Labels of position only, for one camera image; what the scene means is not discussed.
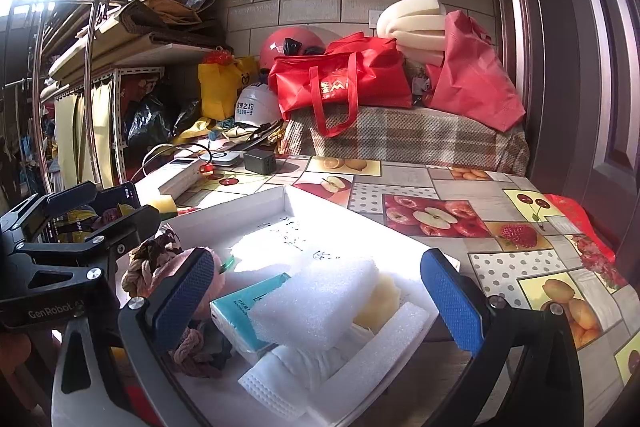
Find brown knitted rope toy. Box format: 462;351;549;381
120;225;231;378

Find blue tissue pack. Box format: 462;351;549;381
209;273;290;365

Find white foam block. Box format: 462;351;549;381
248;259;378;351

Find pink fluffy plush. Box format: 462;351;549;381
163;247;226;321

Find white towel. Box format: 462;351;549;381
238;324;374;421

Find person's left hand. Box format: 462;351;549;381
0;333;32;376

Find smartphone with video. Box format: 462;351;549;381
90;181;141;215

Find green yellow scouring sponge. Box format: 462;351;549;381
149;194;178;220

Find white book stack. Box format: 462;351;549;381
134;157;204;204

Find fruit print tablecloth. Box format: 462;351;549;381
179;156;639;426

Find black plastic bag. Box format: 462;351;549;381
124;93;202;152

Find red plastic bag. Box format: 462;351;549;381
546;194;628;291

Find metal shelf rack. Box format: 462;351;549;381
10;0;165;194

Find white cardboard box tray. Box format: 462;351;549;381
166;186;438;426

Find black charger box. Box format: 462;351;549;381
243;148;277;176

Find yellow shopping bag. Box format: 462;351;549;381
198;49;258;121

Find white helmet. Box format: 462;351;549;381
234;83;281;128

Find plaid cloth covered bench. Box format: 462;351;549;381
279;107;529;176

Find pink helmet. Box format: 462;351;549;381
258;27;324;70

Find red paper bag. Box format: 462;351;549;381
427;11;525;132

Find red tote bag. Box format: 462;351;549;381
268;32;412;138

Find cream foam roll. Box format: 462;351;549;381
376;0;446;66

